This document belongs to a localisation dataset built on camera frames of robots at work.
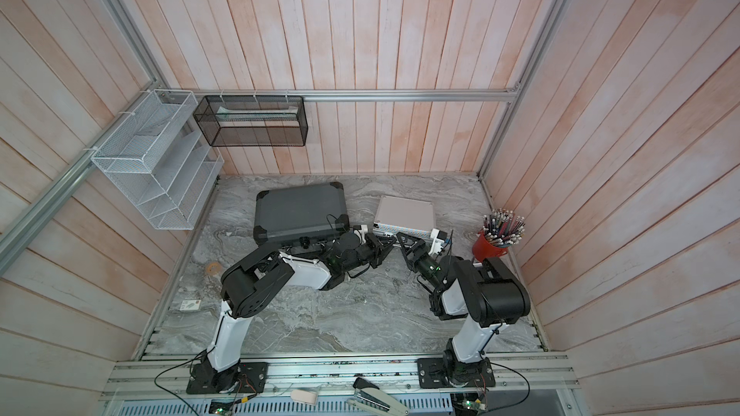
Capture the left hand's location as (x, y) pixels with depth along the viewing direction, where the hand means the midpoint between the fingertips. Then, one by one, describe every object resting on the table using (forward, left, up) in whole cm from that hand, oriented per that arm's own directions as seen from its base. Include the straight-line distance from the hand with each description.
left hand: (400, 243), depth 87 cm
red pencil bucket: (+6, -32, -13) cm, 35 cm away
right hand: (0, +1, +1) cm, 2 cm away
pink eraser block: (-39, +26, -8) cm, 47 cm away
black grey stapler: (-38, +10, -8) cm, 41 cm away
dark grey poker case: (+13, +33, -2) cm, 36 cm away
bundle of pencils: (+4, -32, +4) cm, 32 cm away
